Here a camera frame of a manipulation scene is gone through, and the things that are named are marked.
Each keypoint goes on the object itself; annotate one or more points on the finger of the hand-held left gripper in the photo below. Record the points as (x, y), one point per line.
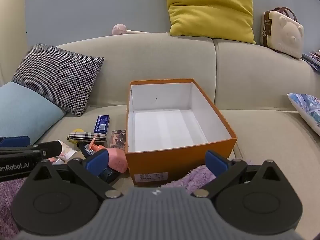
(15, 141)
(50, 148)

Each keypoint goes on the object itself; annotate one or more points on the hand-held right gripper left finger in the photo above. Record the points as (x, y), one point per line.
(96, 161)

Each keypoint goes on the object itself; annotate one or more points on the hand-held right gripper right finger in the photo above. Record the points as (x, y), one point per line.
(215, 162)

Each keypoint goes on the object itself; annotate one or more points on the white tube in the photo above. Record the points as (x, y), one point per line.
(67, 152)

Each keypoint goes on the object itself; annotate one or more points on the pink cylindrical jar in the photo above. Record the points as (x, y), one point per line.
(116, 160)

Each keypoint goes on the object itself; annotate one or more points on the dark bottle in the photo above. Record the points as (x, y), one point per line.
(110, 176)

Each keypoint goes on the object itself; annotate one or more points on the plaid case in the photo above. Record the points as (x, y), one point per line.
(85, 136)

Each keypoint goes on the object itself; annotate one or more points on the dark printed card packet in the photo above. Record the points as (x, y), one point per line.
(117, 138)

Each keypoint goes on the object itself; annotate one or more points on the yellow tape measure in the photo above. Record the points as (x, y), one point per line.
(78, 130)

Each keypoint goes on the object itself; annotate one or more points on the blue tin case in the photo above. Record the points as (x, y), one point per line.
(101, 125)

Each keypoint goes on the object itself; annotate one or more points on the orange cardboard box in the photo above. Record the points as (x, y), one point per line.
(175, 160)

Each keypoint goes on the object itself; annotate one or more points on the purple fuzzy blanket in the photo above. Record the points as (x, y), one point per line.
(192, 177)

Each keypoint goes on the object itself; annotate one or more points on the light blue pillow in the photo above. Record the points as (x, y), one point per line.
(25, 110)

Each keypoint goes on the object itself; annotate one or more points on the beige sofa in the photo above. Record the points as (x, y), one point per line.
(262, 135)

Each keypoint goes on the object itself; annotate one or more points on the houndstooth pillow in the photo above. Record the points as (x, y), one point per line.
(57, 75)

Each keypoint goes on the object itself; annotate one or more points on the blue printed pillow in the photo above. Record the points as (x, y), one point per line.
(308, 107)

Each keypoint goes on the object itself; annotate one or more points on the pink ball massage stick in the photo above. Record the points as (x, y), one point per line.
(118, 29)

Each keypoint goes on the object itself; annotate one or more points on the stack of magazines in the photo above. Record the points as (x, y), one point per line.
(312, 58)

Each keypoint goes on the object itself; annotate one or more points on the cream bear suitcase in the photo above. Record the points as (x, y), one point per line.
(285, 35)

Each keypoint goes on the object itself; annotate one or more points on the yellow pillow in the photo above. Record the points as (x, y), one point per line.
(212, 7)

